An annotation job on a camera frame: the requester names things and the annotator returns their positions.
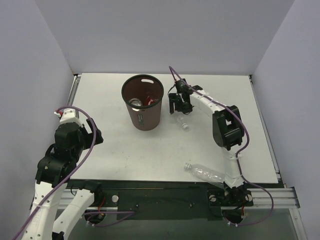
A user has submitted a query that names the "clear ribbed plastic bottle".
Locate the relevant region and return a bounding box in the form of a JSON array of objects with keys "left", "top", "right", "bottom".
[{"left": 175, "top": 115, "right": 190, "bottom": 131}]

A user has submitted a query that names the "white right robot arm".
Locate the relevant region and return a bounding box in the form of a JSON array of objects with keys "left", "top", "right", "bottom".
[{"left": 168, "top": 79, "right": 245, "bottom": 189}]

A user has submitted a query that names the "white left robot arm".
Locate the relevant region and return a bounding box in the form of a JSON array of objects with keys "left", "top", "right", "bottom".
[{"left": 13, "top": 105, "right": 106, "bottom": 240}]

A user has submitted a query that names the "brown cylindrical waste bin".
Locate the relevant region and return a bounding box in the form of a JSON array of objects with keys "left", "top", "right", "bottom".
[{"left": 121, "top": 74, "right": 164, "bottom": 131}]

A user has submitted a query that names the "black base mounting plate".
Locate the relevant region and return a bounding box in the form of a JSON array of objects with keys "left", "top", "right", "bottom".
[{"left": 67, "top": 178, "right": 253, "bottom": 221}]

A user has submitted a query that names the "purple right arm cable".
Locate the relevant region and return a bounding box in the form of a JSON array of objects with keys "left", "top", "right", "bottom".
[{"left": 168, "top": 66, "right": 275, "bottom": 228}]

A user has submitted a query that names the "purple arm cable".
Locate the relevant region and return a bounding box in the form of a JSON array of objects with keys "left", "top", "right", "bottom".
[
  {"left": 168, "top": 66, "right": 275, "bottom": 228},
  {"left": 11, "top": 106, "right": 136, "bottom": 240}
]

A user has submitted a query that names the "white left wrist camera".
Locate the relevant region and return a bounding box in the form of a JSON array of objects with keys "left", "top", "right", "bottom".
[{"left": 54, "top": 109, "right": 83, "bottom": 127}]

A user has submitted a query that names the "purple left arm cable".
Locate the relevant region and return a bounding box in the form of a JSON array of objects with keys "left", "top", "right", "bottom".
[{"left": 11, "top": 106, "right": 136, "bottom": 240}]

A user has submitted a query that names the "aluminium frame rail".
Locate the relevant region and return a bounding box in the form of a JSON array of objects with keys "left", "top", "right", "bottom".
[{"left": 58, "top": 187, "right": 300, "bottom": 210}]

